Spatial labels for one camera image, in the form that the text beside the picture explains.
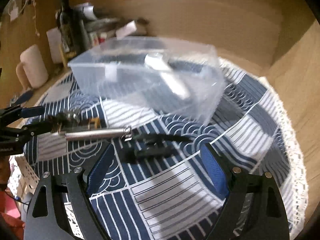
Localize pink ceramic mug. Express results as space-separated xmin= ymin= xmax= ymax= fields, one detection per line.
xmin=16 ymin=44 xmax=49 ymax=90

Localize white shoehorn-shaped device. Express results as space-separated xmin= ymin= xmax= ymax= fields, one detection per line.
xmin=144 ymin=53 xmax=190 ymax=100

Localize white charger cube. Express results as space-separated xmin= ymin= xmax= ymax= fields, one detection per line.
xmin=105 ymin=62 xmax=118 ymax=82

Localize white handwritten note paper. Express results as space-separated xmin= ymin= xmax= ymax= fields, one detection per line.
xmin=46 ymin=27 xmax=62 ymax=64

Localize white card box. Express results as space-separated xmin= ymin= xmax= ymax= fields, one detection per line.
xmin=116 ymin=21 xmax=137 ymax=39

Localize blue patterned lace tablecloth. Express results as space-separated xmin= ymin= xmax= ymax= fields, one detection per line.
xmin=16 ymin=59 xmax=308 ymax=239

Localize black gold-banded cylinder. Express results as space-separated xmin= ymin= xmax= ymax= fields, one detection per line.
xmin=85 ymin=117 xmax=101 ymax=130

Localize silver metal tube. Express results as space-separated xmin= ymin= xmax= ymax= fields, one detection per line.
xmin=64 ymin=126 xmax=132 ymax=141

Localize red small box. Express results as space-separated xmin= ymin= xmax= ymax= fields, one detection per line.
xmin=98 ymin=32 xmax=108 ymax=44

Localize dark wine bottle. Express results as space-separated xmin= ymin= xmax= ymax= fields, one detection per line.
xmin=57 ymin=0 xmax=81 ymax=60

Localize wooden stick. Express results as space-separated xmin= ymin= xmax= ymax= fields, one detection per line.
xmin=59 ymin=44 xmax=68 ymax=69

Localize clear plastic storage box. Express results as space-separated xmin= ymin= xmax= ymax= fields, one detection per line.
xmin=68 ymin=36 xmax=226 ymax=124

